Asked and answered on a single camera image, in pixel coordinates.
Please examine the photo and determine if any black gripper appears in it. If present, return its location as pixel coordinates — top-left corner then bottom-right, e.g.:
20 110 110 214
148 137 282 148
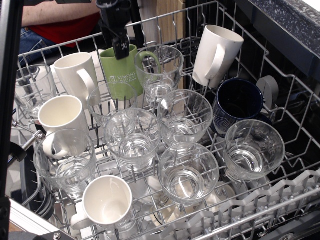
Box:
96 0 132 60

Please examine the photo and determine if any green Simons Institute mug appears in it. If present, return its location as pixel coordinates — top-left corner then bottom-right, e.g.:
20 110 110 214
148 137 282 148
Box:
99 44 161 101

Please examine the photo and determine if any person's bare forearm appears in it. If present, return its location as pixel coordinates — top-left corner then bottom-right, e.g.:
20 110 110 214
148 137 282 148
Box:
21 0 100 27

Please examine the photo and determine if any tall white mug rear left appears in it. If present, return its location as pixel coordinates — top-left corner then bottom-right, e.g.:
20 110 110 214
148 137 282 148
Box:
53 52 98 110

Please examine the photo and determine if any tall white mug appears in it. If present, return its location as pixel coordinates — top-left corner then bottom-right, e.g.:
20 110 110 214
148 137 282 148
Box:
53 52 98 110
192 25 244 88

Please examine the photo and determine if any clear glass before green mug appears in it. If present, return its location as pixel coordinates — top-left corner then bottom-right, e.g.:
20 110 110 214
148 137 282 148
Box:
87 82 138 128

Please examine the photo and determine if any white mug left middle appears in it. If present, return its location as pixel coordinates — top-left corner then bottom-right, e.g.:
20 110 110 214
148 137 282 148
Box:
38 95 89 159

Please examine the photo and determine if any tall white mug rear right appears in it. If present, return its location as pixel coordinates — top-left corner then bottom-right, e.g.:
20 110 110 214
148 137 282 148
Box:
192 25 244 88

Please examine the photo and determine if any dark blue mug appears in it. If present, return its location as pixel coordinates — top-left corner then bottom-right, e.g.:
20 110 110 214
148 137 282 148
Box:
210 78 264 137

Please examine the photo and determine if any white mug front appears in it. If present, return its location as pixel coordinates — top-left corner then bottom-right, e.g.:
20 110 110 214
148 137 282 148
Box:
70 175 133 230

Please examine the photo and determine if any clear glass rear centre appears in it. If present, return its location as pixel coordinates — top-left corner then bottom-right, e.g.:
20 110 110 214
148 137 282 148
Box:
134 45 184 109

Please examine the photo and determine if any clear glass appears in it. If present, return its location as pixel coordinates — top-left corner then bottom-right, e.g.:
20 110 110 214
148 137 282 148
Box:
223 119 286 182
14 64 56 120
104 108 162 173
157 142 220 206
33 129 97 199
157 89 213 148
134 45 184 109

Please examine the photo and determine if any person in red shirt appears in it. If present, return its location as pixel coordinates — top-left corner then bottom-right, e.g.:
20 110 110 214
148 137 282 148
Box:
18 7 101 67

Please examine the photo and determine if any clear glass centre right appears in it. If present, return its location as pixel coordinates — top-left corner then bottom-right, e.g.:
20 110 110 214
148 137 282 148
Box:
157 89 213 148

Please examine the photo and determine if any clear glass far left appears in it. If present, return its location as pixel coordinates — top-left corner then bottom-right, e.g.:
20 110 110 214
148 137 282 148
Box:
14 64 56 120

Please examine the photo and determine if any clear glass front left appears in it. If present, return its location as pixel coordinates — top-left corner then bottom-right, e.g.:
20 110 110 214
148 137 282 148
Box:
33 129 97 199

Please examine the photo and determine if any clear glass front centre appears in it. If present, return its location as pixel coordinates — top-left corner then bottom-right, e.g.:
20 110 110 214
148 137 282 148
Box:
157 142 220 206

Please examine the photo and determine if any speckled dark countertop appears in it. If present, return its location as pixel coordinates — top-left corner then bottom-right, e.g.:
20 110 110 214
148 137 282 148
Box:
236 0 320 81

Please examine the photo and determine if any grey wire dishwasher rack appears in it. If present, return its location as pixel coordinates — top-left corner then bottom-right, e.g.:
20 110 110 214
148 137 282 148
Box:
10 0 320 240

